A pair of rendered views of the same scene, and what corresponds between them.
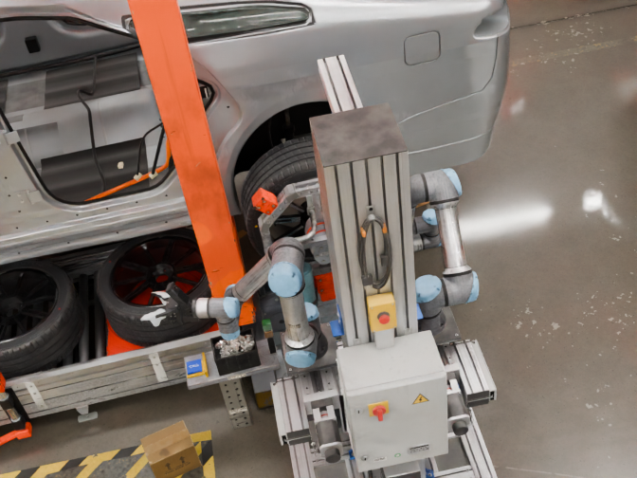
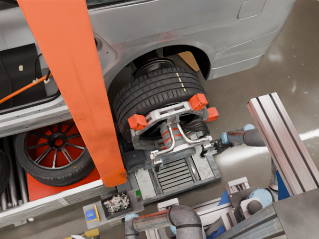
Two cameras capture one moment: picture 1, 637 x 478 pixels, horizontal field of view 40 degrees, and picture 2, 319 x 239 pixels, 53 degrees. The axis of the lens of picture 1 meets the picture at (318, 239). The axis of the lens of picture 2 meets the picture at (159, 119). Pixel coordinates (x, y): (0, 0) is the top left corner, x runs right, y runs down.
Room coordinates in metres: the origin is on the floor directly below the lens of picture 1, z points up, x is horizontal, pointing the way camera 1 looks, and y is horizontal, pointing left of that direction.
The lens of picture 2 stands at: (2.07, 0.33, 2.90)
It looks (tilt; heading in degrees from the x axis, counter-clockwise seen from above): 64 degrees down; 343
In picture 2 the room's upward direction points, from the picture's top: 4 degrees clockwise
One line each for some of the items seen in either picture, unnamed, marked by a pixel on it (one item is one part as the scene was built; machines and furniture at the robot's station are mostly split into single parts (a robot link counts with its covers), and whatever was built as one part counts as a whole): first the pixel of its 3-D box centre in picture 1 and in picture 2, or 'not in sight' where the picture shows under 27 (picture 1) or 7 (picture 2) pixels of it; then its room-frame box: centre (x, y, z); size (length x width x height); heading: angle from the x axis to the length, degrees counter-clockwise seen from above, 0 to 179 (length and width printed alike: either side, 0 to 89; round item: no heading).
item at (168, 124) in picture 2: (299, 221); (163, 137); (2.83, 0.07, 1.03); 0.19 x 0.18 x 0.11; 6
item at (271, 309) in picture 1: (276, 300); (130, 147); (3.11, 0.27, 0.26); 0.42 x 0.18 x 0.35; 6
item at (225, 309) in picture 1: (224, 308); not in sight; (2.22, 0.39, 1.21); 0.11 x 0.08 x 0.09; 79
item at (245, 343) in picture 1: (235, 351); (117, 205); (2.60, 0.45, 0.51); 0.20 x 0.14 x 0.13; 97
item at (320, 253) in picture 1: (322, 238); (173, 136); (2.89, -0.02, 0.85); 0.21 x 0.14 x 0.14; 6
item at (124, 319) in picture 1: (164, 284); (60, 144); (3.22, 0.83, 0.39); 0.66 x 0.66 x 0.24
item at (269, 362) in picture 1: (231, 363); (113, 208); (2.59, 0.49, 0.44); 0.43 x 0.17 x 0.03; 96
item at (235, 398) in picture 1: (234, 394); (112, 215); (2.59, 0.52, 0.21); 0.10 x 0.10 x 0.42; 6
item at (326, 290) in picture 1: (326, 277); not in sight; (3.00, -0.01, 0.48); 0.16 x 0.12 x 0.17; 6
